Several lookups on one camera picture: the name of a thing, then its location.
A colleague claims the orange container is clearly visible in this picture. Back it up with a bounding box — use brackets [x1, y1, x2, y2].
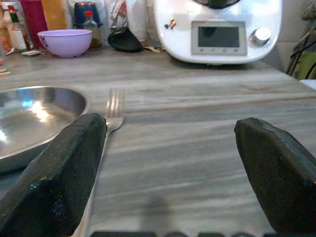
[40, 0, 69, 31]

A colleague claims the green patterned fabric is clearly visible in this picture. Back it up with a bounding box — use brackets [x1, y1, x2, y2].
[285, 0, 316, 81]

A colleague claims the red container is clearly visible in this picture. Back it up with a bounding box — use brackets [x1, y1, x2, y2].
[19, 0, 48, 49]

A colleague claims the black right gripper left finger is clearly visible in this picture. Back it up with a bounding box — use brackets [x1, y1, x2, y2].
[0, 113, 108, 237]

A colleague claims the white cloth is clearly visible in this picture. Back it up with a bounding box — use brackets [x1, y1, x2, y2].
[110, 0, 158, 47]

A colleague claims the silver metal plate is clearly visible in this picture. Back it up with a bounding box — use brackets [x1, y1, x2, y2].
[0, 85, 88, 173]

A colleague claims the small white dish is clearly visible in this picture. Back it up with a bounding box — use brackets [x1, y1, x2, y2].
[20, 49, 41, 57]

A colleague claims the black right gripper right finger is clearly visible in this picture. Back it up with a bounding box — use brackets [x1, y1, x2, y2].
[234, 118, 316, 234]

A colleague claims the silver metal fork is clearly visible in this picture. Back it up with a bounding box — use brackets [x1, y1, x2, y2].
[73, 88, 126, 237]

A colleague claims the red-capped sauce bottle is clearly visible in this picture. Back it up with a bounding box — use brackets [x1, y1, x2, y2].
[6, 5, 32, 52]

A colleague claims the clear drinking glass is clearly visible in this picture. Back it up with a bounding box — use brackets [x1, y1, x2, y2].
[0, 41, 10, 75]

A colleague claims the dark blue jar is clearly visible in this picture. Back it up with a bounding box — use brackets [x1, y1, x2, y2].
[73, 1, 103, 30]

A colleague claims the red-capped clear glass bottle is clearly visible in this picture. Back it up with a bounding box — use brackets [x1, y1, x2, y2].
[83, 11, 103, 49]

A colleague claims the purple plastic bowl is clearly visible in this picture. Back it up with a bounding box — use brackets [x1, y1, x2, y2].
[37, 29, 93, 59]

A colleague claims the white kitchen food processor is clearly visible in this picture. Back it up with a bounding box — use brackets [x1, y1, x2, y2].
[153, 0, 283, 65]

